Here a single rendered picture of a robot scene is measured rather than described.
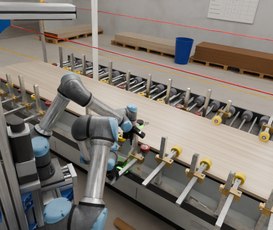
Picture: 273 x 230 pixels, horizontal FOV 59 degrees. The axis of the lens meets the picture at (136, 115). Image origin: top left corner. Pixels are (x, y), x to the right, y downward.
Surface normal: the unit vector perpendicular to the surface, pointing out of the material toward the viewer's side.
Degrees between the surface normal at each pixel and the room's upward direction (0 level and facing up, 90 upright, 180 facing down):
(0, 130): 90
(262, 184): 0
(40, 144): 7
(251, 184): 0
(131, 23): 90
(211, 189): 90
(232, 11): 90
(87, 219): 40
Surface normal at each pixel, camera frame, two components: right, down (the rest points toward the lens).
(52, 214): -0.07, -0.87
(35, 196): 0.48, 0.46
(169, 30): -0.53, 0.39
